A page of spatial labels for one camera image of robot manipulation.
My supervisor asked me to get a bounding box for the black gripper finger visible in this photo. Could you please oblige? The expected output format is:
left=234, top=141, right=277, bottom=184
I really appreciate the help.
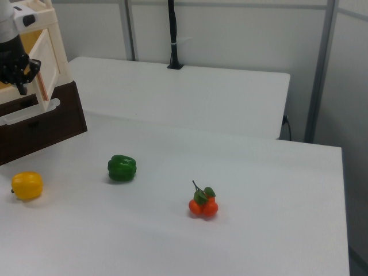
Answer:
left=26, top=58, right=42, bottom=85
left=16, top=81, right=29, bottom=97

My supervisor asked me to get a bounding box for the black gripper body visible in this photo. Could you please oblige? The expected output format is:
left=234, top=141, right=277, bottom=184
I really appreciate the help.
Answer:
left=0, top=33, right=32, bottom=87

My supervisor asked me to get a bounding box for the cream cabinet door panel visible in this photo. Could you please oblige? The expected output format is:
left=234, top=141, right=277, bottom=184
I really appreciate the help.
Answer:
left=28, top=27, right=63, bottom=113

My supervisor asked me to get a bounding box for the cream plastic storage cabinet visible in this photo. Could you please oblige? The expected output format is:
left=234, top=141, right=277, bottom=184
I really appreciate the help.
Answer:
left=0, top=0, right=72, bottom=127

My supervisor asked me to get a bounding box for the dark brown wooden box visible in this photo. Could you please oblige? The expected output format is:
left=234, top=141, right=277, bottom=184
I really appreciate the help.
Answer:
left=0, top=80, right=88, bottom=167

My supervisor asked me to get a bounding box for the yellow bell pepper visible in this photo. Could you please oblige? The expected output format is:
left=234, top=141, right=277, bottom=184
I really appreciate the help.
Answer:
left=10, top=171, right=44, bottom=201

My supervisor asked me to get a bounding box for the green bell pepper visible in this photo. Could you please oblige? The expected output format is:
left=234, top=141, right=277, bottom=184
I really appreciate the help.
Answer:
left=107, top=154, right=137, bottom=183

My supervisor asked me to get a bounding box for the orange tangerine cluster with leaves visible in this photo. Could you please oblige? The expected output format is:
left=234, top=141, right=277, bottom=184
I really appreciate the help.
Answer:
left=187, top=180, right=220, bottom=219

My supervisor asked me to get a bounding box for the grey partition post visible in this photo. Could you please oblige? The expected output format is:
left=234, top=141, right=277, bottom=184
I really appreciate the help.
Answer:
left=303, top=0, right=338, bottom=144
left=124, top=0, right=140, bottom=62

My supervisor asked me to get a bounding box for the black camera pole with clamp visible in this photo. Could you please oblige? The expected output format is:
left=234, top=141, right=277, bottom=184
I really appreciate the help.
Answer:
left=167, top=0, right=193, bottom=71

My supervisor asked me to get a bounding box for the black wall cable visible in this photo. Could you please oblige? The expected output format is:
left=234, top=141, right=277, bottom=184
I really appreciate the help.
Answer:
left=282, top=114, right=292, bottom=141

